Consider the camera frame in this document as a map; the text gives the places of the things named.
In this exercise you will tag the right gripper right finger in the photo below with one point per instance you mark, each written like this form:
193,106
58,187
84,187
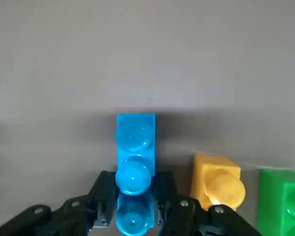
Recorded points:
186,218

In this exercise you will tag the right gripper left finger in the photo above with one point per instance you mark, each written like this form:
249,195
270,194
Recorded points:
64,216

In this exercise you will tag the blue three-stud block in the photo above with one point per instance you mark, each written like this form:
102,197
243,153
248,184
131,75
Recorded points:
135,152

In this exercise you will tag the orange two-stud block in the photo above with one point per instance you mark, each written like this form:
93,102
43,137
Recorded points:
211,177

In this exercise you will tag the green two-stud block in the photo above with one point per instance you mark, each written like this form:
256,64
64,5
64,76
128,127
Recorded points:
280,204

